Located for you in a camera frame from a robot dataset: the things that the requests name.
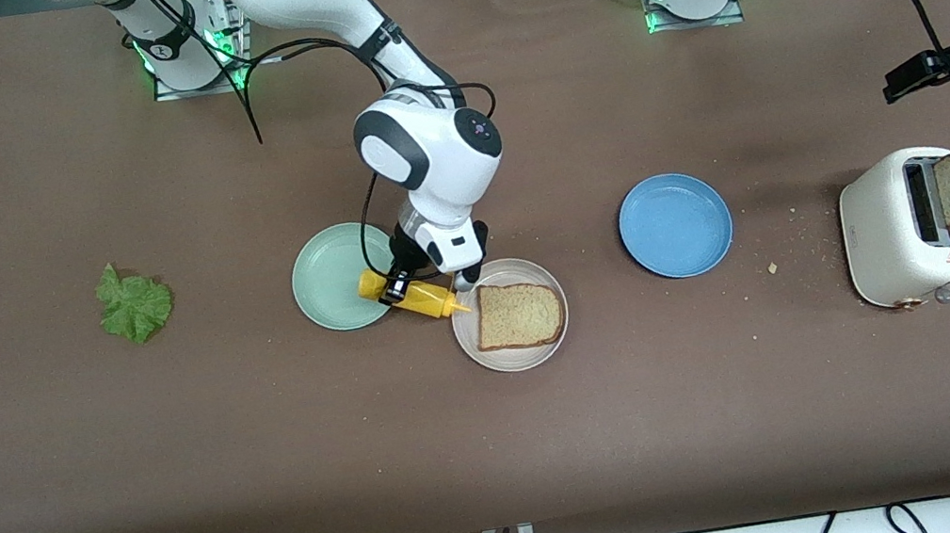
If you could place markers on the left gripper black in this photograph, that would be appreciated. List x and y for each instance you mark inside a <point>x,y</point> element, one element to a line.
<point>949,60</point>

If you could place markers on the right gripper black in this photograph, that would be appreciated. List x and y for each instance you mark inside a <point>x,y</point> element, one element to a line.
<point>405,254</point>

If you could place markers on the yellow squeeze bottle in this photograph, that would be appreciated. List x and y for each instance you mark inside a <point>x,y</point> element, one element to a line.
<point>432,297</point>

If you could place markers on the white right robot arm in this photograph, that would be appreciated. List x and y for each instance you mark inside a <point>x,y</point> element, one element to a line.
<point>429,159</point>

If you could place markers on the mint green plate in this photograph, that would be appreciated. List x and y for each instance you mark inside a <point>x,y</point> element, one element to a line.
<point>329,280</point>

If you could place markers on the beige plate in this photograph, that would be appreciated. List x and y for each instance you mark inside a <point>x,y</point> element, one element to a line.
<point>517,360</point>

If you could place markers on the blue plate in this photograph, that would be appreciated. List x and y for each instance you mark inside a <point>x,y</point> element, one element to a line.
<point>675,225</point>

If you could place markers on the white toaster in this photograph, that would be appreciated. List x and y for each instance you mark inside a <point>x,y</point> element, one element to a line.
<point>885,240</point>

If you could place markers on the green lettuce leaf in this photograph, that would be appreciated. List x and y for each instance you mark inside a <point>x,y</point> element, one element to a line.
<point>133,306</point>

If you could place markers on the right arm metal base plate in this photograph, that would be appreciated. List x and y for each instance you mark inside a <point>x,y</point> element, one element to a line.
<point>204,90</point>

